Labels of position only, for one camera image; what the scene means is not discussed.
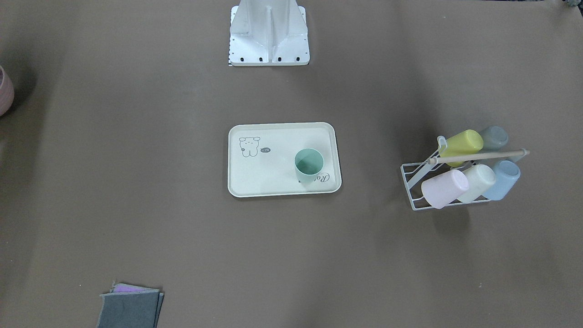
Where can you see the grey cup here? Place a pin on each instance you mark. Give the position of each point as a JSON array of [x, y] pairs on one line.
[[494, 138]]

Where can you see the white cup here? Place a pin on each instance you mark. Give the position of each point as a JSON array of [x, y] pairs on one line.
[[480, 178]]

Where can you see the white wire cup rack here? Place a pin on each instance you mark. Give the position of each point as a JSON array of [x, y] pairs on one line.
[[414, 173]]

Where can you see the blue cup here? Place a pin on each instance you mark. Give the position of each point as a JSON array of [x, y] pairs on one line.
[[507, 174]]

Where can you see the pink cup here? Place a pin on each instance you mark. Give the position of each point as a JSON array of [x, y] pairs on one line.
[[441, 190]]

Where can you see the pink bowl with ice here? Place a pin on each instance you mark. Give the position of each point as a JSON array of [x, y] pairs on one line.
[[7, 91]]

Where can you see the cream rabbit tray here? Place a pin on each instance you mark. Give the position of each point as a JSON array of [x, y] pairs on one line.
[[261, 159]]

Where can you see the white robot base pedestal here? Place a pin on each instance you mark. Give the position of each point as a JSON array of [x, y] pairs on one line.
[[268, 33]]

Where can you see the green cup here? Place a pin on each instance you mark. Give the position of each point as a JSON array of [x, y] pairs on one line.
[[308, 163]]

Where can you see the yellow cup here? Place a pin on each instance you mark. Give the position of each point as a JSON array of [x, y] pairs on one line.
[[467, 142]]

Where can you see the grey folded cloth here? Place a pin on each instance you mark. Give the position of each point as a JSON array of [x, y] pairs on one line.
[[130, 306]]

